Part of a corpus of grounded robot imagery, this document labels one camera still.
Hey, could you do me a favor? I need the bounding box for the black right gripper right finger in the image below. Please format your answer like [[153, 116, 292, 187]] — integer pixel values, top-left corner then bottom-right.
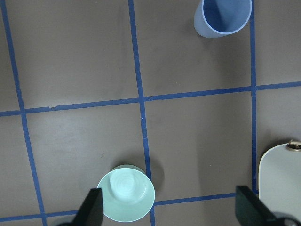
[[235, 186, 286, 226]]

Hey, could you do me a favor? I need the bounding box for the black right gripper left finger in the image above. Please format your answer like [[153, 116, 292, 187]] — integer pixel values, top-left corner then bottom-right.
[[71, 188, 104, 226]]

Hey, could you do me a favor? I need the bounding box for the blue plastic cup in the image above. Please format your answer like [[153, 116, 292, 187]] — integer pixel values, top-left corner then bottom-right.
[[194, 0, 252, 38]]

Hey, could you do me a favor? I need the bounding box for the mint green bowl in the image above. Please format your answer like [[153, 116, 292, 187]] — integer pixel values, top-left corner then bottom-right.
[[97, 164, 155, 223]]

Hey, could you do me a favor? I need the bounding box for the cream white toaster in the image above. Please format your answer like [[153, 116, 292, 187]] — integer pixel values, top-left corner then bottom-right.
[[258, 140, 301, 220]]

